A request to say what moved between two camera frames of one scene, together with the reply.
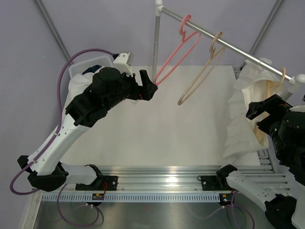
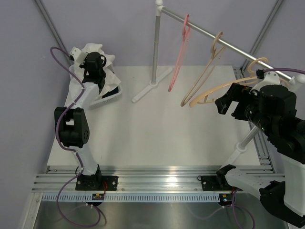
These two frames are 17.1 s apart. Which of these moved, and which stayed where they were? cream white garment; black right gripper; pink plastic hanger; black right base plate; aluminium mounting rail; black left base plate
Moved: black right gripper; pink plastic hanger; cream white garment
Stayed: black left base plate; black right base plate; aluminium mounting rail
